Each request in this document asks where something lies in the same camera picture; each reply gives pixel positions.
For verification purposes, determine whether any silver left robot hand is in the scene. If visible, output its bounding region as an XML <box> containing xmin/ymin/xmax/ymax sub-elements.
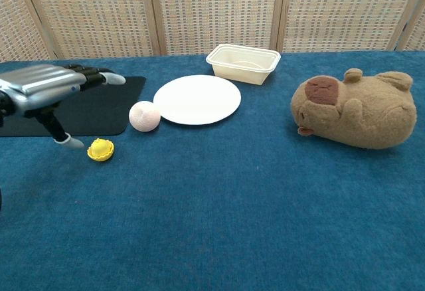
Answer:
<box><xmin>0</xmin><ymin>63</ymin><xmax>127</xmax><ymax>149</ymax></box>

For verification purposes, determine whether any small yellow toy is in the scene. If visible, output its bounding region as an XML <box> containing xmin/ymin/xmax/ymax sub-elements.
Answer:
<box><xmin>91</xmin><ymin>138</ymin><xmax>111</xmax><ymax>157</ymax></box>

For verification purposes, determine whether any brown capybara plush toy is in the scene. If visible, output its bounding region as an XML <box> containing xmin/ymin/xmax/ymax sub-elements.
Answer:
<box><xmin>291</xmin><ymin>68</ymin><xmax>418</xmax><ymax>149</ymax></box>

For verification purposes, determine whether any black mouse pad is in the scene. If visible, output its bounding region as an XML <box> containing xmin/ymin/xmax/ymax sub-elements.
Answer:
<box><xmin>0</xmin><ymin>76</ymin><xmax>147</xmax><ymax>138</ymax></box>

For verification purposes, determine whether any yellow scalloped round cup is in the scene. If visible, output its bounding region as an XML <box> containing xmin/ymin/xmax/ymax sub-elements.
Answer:
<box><xmin>86</xmin><ymin>138</ymin><xmax>116</xmax><ymax>163</ymax></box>

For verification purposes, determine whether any pale pink textured ball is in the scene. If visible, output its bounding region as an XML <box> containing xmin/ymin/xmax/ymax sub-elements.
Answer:
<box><xmin>128</xmin><ymin>100</ymin><xmax>162</xmax><ymax>134</ymax></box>

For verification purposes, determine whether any white round paper plate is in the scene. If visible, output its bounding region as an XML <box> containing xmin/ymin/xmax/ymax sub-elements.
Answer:
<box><xmin>153</xmin><ymin>74</ymin><xmax>242</xmax><ymax>126</ymax></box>

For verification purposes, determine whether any woven wooden folding screen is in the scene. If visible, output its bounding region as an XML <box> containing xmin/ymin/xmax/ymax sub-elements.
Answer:
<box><xmin>0</xmin><ymin>0</ymin><xmax>425</xmax><ymax>62</ymax></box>

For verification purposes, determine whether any cream rectangular plastic container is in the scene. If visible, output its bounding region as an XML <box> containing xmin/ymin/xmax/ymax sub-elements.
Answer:
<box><xmin>205</xmin><ymin>44</ymin><xmax>282</xmax><ymax>86</ymax></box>

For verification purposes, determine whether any blue table cloth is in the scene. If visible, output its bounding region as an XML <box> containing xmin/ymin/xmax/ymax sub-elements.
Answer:
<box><xmin>0</xmin><ymin>50</ymin><xmax>425</xmax><ymax>291</ymax></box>

